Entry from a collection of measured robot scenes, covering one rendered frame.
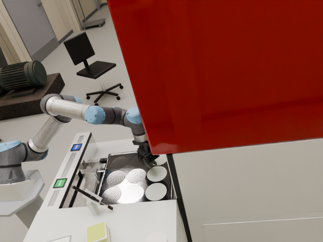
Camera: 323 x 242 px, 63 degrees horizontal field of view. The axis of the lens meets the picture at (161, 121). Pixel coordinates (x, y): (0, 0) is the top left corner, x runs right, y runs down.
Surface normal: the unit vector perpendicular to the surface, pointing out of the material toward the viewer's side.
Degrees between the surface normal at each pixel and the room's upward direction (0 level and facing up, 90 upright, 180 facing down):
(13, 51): 90
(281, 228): 90
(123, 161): 0
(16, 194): 90
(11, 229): 0
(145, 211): 0
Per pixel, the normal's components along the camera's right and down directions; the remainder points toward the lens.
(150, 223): -0.19, -0.79
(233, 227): -0.05, 0.59
